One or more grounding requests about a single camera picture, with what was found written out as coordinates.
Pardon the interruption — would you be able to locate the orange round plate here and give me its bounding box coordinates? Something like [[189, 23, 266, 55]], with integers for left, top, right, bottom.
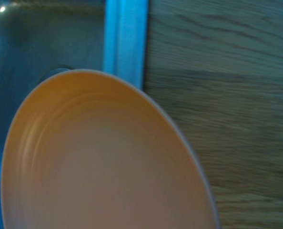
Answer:
[[0, 69, 222, 229]]

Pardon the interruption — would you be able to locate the stainless steel double sink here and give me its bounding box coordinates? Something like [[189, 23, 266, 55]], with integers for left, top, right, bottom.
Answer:
[[0, 0, 149, 229]]

